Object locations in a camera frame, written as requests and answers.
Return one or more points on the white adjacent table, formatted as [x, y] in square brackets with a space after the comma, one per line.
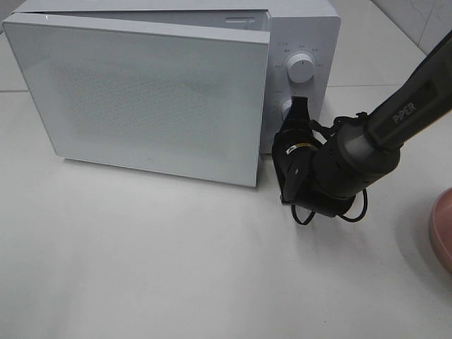
[371, 50]

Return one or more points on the white microwave door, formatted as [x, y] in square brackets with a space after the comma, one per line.
[175, 99]

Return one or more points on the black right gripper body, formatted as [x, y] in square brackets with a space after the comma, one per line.
[293, 148]

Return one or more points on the white lower microwave knob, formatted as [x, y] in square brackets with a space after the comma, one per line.
[285, 108]

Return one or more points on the pink round plate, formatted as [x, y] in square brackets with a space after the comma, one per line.
[440, 229]

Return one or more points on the white microwave knob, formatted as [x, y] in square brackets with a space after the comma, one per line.
[300, 67]
[285, 108]

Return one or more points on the white upper microwave knob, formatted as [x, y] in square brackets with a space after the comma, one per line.
[300, 67]

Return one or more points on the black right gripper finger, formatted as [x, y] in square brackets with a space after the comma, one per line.
[299, 110]

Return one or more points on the white microwave oven body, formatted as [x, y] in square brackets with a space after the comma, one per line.
[294, 26]

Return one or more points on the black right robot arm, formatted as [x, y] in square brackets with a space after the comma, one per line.
[326, 170]

